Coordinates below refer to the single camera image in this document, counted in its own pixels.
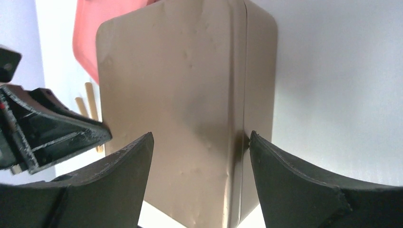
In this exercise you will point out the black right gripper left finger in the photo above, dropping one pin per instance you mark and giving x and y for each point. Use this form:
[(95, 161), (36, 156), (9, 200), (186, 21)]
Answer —
[(105, 194)]

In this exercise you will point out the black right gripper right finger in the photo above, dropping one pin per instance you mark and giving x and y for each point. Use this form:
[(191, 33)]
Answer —
[(294, 193)]

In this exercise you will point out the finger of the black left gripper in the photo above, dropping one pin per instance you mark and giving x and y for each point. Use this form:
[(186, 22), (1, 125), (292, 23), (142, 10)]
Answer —
[(37, 131)]

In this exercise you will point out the brown box lid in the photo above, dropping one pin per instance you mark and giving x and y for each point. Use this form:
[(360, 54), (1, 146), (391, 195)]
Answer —
[(199, 75)]

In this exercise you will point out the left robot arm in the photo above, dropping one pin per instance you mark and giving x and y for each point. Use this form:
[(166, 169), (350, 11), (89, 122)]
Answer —
[(8, 63)]

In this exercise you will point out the pink plastic tray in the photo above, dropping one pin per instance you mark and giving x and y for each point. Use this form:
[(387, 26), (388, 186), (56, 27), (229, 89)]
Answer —
[(90, 14)]

